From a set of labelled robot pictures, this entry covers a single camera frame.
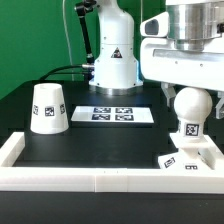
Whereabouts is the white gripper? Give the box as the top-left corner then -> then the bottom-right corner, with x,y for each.
140,39 -> 224,119

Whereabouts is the white lamp bulb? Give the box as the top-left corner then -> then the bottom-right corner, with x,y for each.
174,87 -> 213,142

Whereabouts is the white lamp base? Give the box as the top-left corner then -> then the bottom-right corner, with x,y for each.
158,133 -> 221,171

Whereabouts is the white lamp shade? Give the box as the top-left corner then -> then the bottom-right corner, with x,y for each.
30,83 -> 69,134

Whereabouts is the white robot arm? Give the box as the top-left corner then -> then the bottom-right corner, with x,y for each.
91,0 -> 224,119

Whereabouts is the white marker plate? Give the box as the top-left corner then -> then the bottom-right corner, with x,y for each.
71,106 -> 154,124

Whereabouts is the white U-shaped table fence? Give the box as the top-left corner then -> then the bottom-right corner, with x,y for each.
0,132 -> 224,194

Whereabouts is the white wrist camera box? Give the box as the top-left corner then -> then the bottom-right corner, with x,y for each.
140,12 -> 169,37

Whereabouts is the black cable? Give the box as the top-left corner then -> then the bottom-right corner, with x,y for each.
38,64 -> 96,82

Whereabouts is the white thin cable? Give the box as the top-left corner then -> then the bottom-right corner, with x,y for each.
61,0 -> 76,82

